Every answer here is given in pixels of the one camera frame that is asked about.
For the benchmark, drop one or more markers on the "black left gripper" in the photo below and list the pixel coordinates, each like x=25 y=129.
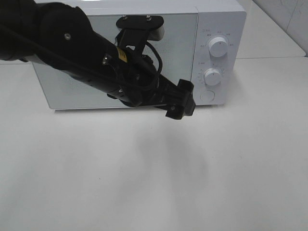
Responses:
x=133 y=79

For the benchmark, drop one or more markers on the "round white door button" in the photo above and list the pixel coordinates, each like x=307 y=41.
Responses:
x=207 y=96

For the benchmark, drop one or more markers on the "white dial knob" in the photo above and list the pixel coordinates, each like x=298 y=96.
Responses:
x=218 y=46
x=212 y=76

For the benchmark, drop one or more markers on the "white microwave door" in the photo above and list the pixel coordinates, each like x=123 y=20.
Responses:
x=175 y=49

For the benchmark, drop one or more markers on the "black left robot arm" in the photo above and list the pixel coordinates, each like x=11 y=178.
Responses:
x=61 y=36

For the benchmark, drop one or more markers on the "white microwave oven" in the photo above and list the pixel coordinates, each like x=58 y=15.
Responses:
x=214 y=18

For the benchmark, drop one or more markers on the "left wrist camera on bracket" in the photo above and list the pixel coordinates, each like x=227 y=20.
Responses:
x=137 y=30

